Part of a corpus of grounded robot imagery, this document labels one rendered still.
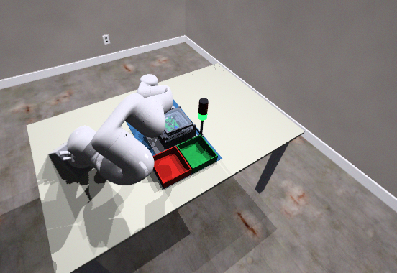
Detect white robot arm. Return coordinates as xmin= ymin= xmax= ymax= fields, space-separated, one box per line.
xmin=59 ymin=74 xmax=173 ymax=185

